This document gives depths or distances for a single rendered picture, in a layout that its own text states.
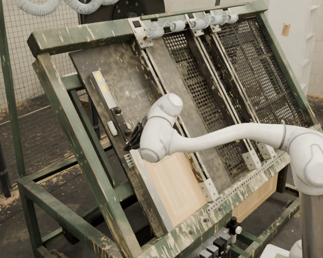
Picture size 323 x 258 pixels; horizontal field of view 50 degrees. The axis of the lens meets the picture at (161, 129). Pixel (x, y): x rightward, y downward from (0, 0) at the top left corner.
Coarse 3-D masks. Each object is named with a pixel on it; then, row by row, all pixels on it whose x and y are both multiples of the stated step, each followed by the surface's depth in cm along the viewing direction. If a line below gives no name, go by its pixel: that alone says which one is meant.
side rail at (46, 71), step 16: (32, 64) 176; (48, 64) 170; (48, 80) 170; (48, 96) 175; (64, 96) 170; (64, 112) 168; (64, 128) 175; (80, 128) 170; (80, 144) 167; (80, 160) 173; (96, 160) 170; (96, 176) 167; (96, 192) 172; (112, 192) 169; (112, 208) 167; (112, 224) 171; (128, 224) 169; (128, 240) 167; (128, 256) 170
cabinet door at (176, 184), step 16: (144, 160) 190; (176, 160) 204; (160, 176) 193; (176, 176) 200; (192, 176) 207; (160, 192) 190; (176, 192) 196; (192, 192) 203; (176, 208) 193; (192, 208) 199; (176, 224) 189
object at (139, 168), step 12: (96, 72) 187; (96, 84) 186; (108, 96) 186; (108, 108) 185; (120, 132) 184; (132, 156) 184; (144, 168) 186; (144, 180) 183; (156, 192) 186; (156, 204) 183; (156, 216) 185; (168, 216) 185; (168, 228) 183
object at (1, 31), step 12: (0, 0) 191; (216, 0) 333; (0, 12) 192; (0, 24) 196; (0, 36) 199; (0, 48) 203; (12, 84) 217; (12, 96) 219; (12, 108) 223; (12, 120) 228; (12, 132) 233; (24, 168) 252; (84, 216) 215
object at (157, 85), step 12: (132, 24) 204; (144, 36) 206; (132, 48) 211; (144, 48) 207; (144, 60) 207; (144, 72) 210; (156, 72) 208; (156, 84) 206; (156, 96) 209; (180, 120) 208; (180, 132) 205; (192, 156) 204; (204, 168) 207; (204, 180) 204; (204, 192) 206; (216, 192) 207
